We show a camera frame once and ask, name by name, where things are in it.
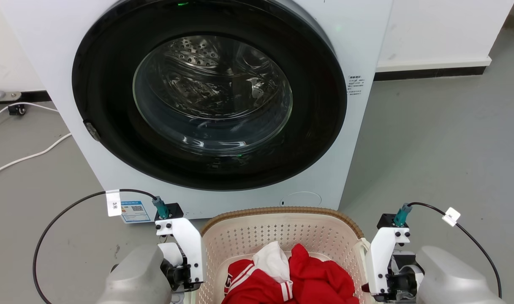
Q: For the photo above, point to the blue QR code sticker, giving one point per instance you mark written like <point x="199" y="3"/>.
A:
<point x="135" y="211"/>

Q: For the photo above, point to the red garment with white stripes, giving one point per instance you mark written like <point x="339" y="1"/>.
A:
<point x="320" y="278"/>

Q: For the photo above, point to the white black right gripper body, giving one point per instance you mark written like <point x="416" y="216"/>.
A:
<point x="381" y="261"/>

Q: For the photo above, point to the beige plastic laundry basket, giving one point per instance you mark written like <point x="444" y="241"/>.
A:
<point x="248" y="236"/>

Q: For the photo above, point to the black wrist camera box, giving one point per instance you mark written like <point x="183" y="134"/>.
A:
<point x="175" y="210"/>
<point x="385" y="221"/>

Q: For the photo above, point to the white front-load washing machine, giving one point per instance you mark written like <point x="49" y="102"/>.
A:
<point x="366" y="147"/>

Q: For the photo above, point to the white text warning label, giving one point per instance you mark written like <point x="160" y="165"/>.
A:
<point x="355" y="85"/>

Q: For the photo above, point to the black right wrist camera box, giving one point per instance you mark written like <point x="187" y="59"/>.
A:
<point x="385" y="221"/>

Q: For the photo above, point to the grey metal floor bracket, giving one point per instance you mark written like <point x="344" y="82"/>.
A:
<point x="1" y="95"/>

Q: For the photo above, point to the black baseboard strip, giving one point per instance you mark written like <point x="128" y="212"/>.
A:
<point x="430" y="73"/>

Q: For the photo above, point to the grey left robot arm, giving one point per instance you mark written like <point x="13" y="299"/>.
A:
<point x="134" y="278"/>

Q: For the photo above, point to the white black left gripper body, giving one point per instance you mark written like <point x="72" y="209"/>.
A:
<point x="188" y="245"/>

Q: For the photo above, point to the steel washer drum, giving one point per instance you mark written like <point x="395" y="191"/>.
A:
<point x="206" y="88"/>

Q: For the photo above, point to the black round washer door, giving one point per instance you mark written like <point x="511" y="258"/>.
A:
<point x="104" y="105"/>

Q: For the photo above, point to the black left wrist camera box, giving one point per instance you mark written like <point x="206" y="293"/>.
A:
<point x="175" y="210"/>

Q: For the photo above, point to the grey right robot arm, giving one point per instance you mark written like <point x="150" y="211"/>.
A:
<point x="451" y="278"/>

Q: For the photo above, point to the round washer filter cover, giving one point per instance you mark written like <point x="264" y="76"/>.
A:
<point x="301" y="199"/>

